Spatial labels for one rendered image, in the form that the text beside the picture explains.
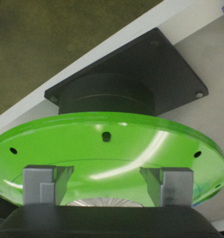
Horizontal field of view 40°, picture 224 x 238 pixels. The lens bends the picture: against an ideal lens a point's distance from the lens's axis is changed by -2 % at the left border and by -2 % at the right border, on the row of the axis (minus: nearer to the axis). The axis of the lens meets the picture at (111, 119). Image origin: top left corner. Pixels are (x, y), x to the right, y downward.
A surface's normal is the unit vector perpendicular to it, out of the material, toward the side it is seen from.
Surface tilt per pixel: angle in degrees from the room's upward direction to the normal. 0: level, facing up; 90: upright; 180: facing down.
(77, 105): 90
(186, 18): 0
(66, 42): 0
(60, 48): 0
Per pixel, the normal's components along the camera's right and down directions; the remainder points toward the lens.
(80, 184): -0.05, 0.71
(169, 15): -0.67, -0.42
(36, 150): -0.19, 0.55
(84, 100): -0.38, -0.52
